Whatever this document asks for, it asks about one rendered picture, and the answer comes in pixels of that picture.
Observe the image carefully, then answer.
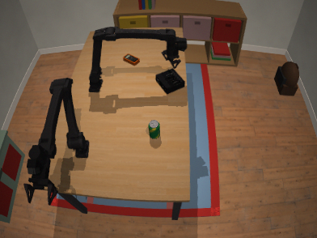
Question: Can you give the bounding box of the black lighting desk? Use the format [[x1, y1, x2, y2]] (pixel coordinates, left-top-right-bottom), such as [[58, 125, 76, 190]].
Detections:
[[155, 69, 185, 94]]

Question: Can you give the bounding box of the orange pocket multimeter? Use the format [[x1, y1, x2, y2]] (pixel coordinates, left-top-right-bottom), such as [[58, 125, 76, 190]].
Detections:
[[123, 54, 140, 66]]

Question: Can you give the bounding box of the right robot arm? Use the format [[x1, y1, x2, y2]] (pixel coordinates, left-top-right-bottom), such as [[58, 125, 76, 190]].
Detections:
[[27, 78, 89, 179]]

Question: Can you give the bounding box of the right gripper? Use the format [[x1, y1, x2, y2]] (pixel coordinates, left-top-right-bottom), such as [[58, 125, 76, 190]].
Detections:
[[23, 178, 58, 205]]

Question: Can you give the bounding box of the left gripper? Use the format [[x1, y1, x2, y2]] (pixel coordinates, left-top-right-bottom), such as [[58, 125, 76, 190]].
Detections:
[[162, 49, 181, 69]]

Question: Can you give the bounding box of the green and yellow drink can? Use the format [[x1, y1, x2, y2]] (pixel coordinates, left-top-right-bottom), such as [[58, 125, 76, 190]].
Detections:
[[148, 120, 160, 139]]

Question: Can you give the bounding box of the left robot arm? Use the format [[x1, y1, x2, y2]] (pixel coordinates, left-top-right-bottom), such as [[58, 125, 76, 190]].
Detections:
[[89, 27, 187, 92]]

